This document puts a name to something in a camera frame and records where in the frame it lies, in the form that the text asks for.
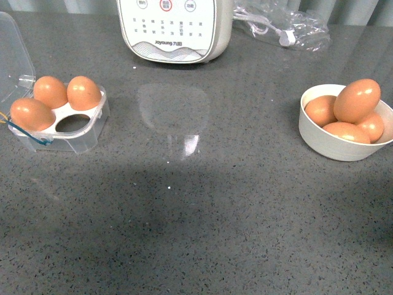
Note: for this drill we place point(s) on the brown egg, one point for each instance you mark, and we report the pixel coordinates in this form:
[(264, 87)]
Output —
[(347, 131), (31, 114), (320, 110), (357, 100), (51, 91), (372, 125), (83, 94)]

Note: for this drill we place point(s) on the clear plastic egg box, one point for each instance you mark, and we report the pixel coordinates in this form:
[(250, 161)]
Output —
[(18, 77)]

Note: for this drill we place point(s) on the brown egg in box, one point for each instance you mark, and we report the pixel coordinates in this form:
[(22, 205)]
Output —
[(83, 94), (51, 91), (31, 114)]

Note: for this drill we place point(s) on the brown egg in bowl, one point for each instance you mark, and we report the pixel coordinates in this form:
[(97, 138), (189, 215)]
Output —
[(372, 125), (347, 131), (320, 110)]

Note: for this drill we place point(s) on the white Joyoung kitchen appliance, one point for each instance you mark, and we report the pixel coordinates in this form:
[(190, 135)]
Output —
[(176, 31)]

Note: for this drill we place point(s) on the white round bowl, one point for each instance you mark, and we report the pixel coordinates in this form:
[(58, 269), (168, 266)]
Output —
[(336, 148)]

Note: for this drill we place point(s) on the clear plastic bag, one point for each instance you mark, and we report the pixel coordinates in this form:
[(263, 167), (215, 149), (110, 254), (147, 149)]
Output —
[(273, 23)]

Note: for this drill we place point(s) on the blue rubber band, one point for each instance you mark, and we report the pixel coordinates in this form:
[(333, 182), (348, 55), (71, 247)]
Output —
[(44, 141)]

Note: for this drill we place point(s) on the yellow rubber band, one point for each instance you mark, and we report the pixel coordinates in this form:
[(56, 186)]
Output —
[(4, 119)]

